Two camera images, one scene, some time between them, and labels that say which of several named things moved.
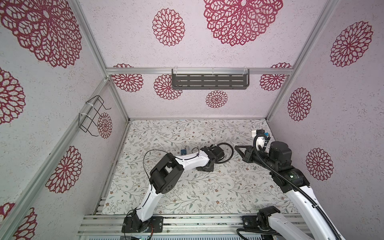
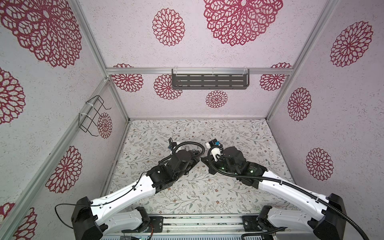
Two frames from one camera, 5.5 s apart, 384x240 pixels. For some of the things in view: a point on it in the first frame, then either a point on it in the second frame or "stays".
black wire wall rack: [89, 118] stays
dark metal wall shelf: [210, 78] stays
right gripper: [245, 156] → [211, 170]
